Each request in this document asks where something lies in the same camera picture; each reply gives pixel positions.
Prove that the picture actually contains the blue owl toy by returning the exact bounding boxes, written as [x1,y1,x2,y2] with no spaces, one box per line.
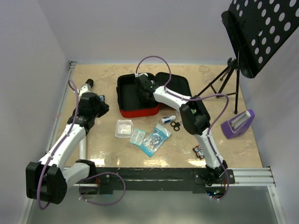
[99,95,105,102]

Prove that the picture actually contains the white gauze pad packet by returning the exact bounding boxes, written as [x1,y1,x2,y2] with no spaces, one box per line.
[115,119,134,138]

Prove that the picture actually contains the black music stand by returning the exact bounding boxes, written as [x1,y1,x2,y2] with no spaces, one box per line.
[207,0,299,107]

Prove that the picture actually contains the red medicine kit case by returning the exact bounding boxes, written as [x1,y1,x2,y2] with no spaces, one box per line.
[116,74,192,118]

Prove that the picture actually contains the bandage plasters bag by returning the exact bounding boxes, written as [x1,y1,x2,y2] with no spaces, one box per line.
[129,129,146,146]

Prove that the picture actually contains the blue mask package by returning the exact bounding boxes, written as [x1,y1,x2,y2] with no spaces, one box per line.
[140,124,171,157]

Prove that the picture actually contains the brown owl toy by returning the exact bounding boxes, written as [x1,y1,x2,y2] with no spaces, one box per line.
[192,145,204,160]

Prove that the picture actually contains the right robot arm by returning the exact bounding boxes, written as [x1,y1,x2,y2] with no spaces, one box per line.
[135,73,229,183]

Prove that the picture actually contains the aluminium rail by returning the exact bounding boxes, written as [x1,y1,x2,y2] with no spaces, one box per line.
[29,167,278,187]
[45,61,77,161]

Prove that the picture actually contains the black handled scissors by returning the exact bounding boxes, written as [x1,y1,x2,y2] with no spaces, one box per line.
[170,121,182,132]

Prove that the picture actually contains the black microphone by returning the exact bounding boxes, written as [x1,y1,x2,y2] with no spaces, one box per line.
[81,79,94,90]

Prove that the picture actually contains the aluminium left rail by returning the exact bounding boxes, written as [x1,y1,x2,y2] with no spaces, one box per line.
[45,61,77,161]

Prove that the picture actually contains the white bandage roll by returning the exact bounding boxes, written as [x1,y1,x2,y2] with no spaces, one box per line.
[160,115,177,124]

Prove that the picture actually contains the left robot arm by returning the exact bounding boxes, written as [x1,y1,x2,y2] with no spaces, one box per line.
[25,79,109,204]

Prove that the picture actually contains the purple box device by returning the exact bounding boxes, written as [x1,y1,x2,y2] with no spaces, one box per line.
[221,109,255,139]

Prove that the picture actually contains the aluminium front rail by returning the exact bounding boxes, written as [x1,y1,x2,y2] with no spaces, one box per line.
[29,167,278,187]

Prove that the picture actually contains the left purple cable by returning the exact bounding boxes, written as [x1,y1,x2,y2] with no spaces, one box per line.
[36,79,126,210]

